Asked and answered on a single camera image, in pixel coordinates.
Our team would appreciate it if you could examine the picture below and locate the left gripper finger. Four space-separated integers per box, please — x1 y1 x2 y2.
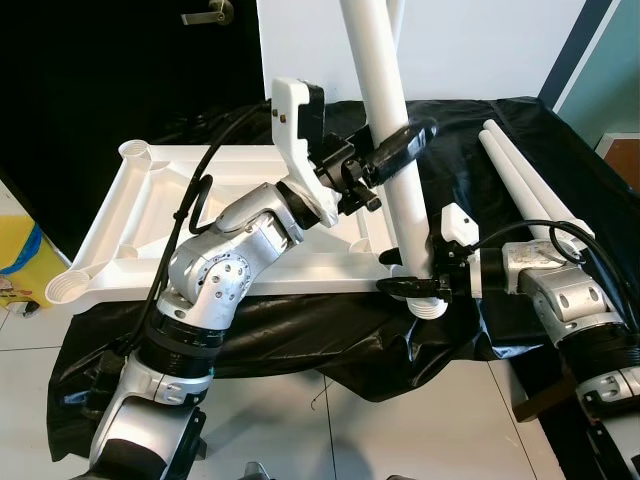
368 118 441 184

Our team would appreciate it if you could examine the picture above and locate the white plastic table leg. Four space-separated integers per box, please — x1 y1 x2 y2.
485 120 596 241
338 0 451 321
478 125 561 241
383 0 406 36

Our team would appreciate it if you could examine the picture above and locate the white plastic table top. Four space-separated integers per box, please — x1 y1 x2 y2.
45 140 441 311

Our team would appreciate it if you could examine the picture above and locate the black glossy tablecloth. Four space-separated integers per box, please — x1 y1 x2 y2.
45 97 640 461

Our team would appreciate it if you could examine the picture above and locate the brown wooden table leg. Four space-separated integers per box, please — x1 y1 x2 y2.
513 370 566 423

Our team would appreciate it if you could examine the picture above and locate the brown white-framed cabinet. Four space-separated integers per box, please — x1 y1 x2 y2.
597 133 640 196

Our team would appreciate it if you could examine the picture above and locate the black door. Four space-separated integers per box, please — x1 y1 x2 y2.
0 0 266 256

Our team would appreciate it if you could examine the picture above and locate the yellow cardboard box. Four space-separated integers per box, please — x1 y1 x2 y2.
0 210 46 306

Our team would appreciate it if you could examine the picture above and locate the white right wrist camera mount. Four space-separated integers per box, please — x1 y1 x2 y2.
440 203 483 299

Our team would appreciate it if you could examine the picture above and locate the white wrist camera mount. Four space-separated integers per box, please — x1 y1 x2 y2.
440 203 483 299
270 77 341 229

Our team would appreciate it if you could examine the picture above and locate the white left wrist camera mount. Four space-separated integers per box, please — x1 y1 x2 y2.
270 77 341 229

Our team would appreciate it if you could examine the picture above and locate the metal door handle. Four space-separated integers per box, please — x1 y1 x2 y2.
181 0 235 27

